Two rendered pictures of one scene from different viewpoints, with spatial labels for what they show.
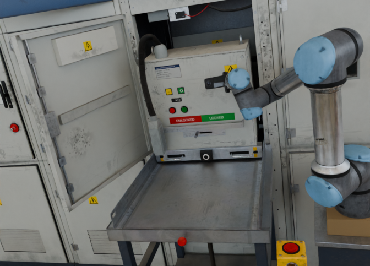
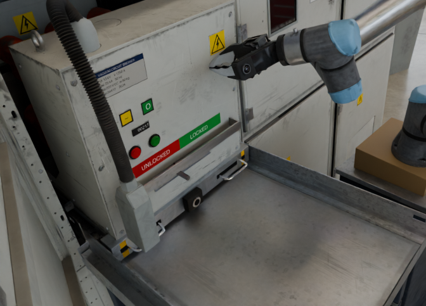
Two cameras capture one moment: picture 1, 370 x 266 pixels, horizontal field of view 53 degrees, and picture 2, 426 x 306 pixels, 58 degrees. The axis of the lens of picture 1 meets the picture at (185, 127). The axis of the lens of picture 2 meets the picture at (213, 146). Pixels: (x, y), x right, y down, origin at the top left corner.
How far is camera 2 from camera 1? 1.31 m
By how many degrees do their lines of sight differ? 53
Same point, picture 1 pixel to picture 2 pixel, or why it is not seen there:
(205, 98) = (184, 106)
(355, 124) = (295, 78)
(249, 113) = (359, 89)
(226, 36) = (37, 4)
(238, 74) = (355, 29)
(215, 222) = (380, 270)
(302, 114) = (257, 85)
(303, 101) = not seen: hidden behind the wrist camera
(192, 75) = (165, 68)
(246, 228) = (414, 246)
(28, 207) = not seen: outside the picture
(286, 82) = (376, 28)
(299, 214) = not seen: hidden behind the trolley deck
